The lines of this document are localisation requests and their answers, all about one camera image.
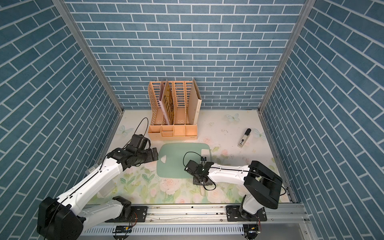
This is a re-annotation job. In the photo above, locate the green cutting board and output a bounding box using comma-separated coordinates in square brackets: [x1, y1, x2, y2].
[157, 143, 212, 179]

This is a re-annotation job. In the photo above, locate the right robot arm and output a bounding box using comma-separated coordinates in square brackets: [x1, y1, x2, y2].
[185, 160, 283, 215]

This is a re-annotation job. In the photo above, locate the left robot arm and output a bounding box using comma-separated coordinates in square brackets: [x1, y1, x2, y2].
[37, 148, 159, 240]

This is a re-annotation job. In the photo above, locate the book in organizer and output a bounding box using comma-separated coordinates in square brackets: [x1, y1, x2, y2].
[159, 81, 174, 125]

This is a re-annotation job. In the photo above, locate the wooden file organizer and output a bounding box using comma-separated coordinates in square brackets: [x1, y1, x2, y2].
[148, 79, 202, 141]

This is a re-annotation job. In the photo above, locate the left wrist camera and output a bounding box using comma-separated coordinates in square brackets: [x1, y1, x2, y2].
[126, 134, 151, 151]

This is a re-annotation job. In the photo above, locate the aluminium mounting rail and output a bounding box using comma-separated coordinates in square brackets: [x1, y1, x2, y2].
[80, 203, 317, 240]

